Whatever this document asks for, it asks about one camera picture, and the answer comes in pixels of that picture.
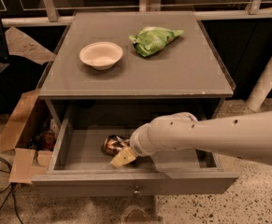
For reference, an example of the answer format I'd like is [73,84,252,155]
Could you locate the grey cabinet with counter top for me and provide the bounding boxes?
[39,11,235,120]

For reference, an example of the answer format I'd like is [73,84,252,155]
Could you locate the green chip bag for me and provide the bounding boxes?
[129,27,183,58]

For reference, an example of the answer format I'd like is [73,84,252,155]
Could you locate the crushed orange soda can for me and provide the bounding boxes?
[101,135,130,156]

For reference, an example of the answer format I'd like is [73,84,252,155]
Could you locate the open cardboard box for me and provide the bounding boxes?
[0,89,53,185]

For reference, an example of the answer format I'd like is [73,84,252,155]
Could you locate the metal frame railing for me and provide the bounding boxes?
[3,0,272,27]

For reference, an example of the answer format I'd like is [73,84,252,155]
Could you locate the black cable on floor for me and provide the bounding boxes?
[0,151,24,224]

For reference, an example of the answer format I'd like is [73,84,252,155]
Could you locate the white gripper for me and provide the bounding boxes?
[110,124,155,168]

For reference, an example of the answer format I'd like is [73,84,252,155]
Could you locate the white paper bowl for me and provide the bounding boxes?
[79,42,123,70]

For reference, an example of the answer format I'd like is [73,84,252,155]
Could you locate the metal drawer knob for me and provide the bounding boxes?
[133,185,141,196]

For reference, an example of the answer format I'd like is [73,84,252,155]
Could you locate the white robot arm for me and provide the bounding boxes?
[111,57,272,167]

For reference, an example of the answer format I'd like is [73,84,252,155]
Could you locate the brown cardboard sheet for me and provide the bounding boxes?
[5,27,55,65]

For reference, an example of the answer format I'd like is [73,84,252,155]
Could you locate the grey open top drawer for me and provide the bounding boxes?
[32,104,238,196]

